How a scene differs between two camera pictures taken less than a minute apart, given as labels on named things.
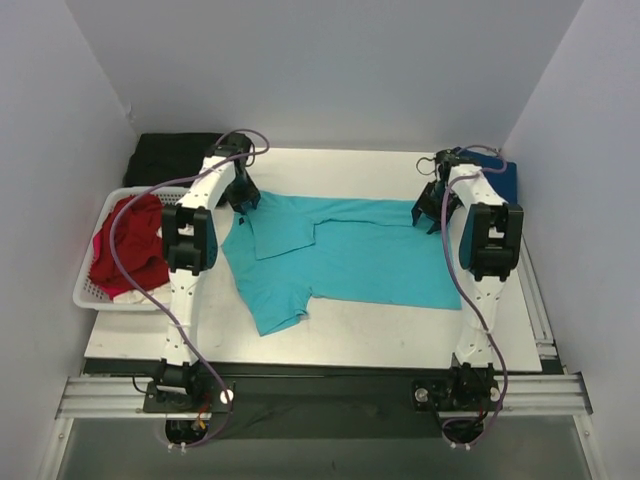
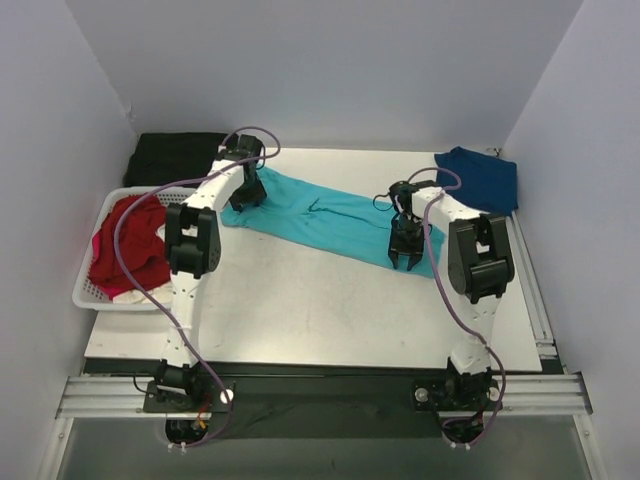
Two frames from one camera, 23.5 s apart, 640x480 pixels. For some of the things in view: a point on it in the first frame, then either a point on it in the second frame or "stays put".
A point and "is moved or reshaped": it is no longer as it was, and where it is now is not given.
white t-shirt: (161, 294) stays put
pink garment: (111, 291) stays put
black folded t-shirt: (155, 158) stays put
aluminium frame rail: (526, 395) stays put
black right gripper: (433, 204) -> (406, 246)
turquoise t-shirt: (291, 249) is moved or reshaped
